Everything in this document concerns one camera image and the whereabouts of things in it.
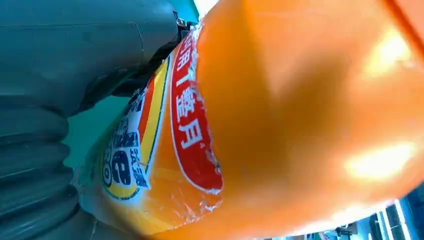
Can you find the blue shelf rack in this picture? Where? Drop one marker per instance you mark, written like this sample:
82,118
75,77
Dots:
414,212

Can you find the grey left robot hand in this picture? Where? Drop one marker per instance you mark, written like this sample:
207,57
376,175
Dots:
66,49

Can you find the orange drink bottle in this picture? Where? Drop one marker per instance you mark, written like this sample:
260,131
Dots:
298,116

